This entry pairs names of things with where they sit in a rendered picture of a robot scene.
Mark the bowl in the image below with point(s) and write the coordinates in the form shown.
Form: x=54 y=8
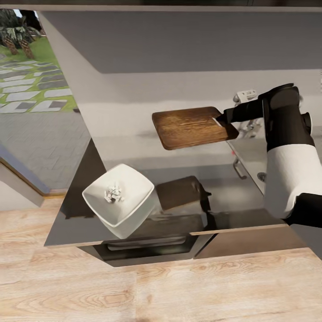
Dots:
x=136 y=188

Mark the drop in sink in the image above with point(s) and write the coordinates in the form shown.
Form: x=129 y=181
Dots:
x=252 y=152

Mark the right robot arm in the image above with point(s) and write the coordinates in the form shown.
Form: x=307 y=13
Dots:
x=293 y=184

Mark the dishwasher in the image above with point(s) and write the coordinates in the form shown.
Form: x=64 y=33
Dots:
x=148 y=251

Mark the fixed window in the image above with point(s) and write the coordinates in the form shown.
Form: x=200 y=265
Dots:
x=43 y=135

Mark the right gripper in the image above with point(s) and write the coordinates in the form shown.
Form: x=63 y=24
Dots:
x=237 y=114

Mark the cutting board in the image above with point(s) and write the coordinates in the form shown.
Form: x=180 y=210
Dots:
x=191 y=127

